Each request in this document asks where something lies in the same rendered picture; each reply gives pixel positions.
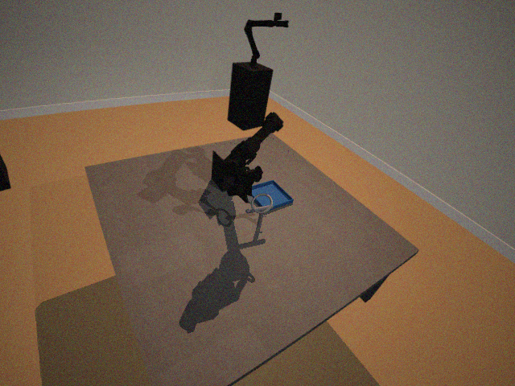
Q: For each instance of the blue tray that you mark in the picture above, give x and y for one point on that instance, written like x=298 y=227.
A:
x=271 y=188

